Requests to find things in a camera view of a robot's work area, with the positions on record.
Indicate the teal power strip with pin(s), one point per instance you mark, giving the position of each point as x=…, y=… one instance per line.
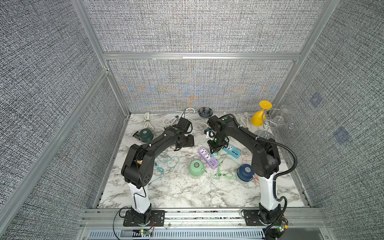
x=233, y=151

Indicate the clear wine glass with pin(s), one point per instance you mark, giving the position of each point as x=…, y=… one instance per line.
x=278, y=121

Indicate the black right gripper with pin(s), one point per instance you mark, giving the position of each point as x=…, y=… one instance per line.
x=213, y=148

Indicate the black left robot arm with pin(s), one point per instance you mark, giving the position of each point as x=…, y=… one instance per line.
x=138, y=166

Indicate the black grinder blade lid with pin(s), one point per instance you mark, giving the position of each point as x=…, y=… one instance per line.
x=205, y=112

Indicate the chrome wire glass rack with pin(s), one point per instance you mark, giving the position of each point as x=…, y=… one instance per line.
x=268, y=130

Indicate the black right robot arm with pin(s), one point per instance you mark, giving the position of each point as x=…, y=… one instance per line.
x=265, y=163

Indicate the dark green meat grinder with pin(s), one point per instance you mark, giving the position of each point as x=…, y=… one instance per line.
x=144, y=135

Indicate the purple power strip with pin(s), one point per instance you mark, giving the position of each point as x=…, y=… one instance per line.
x=208, y=158

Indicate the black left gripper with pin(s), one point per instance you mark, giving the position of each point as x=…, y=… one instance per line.
x=190, y=143

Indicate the yellow plastic goblet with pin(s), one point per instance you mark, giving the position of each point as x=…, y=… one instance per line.
x=259, y=117

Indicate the navy blue meat grinder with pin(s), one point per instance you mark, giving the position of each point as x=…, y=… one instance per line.
x=245, y=173

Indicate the light green meat grinder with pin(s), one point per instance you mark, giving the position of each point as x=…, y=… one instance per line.
x=196, y=169

